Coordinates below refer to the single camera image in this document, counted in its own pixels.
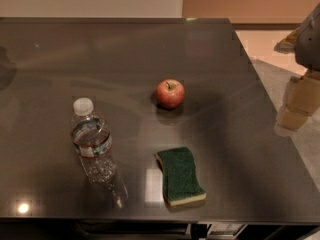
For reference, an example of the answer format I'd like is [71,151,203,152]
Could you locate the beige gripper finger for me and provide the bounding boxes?
[274,28,299,54]
[274,71,320,137]

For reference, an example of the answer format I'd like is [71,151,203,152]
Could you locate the red apple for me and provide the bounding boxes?
[155,79,185,109]

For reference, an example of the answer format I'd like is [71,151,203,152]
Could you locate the clear plastic water bottle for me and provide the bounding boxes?
[71,97,128,208]

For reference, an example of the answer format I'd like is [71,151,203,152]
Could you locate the green and yellow sponge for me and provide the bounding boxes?
[156,147,206,206]

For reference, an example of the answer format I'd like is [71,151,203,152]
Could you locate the papers under table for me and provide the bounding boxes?
[207,223,246,239]

